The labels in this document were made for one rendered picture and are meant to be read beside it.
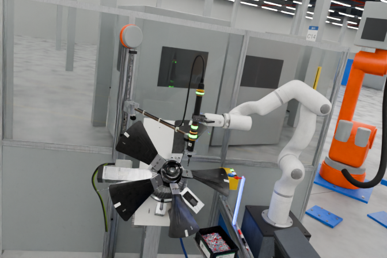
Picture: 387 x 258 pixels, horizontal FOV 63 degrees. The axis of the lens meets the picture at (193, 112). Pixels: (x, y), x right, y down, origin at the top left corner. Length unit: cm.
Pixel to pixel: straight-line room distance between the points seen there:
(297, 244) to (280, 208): 64
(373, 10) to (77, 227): 461
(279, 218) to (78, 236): 169
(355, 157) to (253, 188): 274
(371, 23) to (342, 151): 190
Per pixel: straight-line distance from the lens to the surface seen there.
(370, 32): 526
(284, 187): 195
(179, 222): 177
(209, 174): 191
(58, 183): 273
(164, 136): 213
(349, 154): 535
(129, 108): 218
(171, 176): 178
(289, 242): 140
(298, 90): 179
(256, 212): 213
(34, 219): 294
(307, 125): 187
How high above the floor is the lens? 198
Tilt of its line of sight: 14 degrees down
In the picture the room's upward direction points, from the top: 9 degrees clockwise
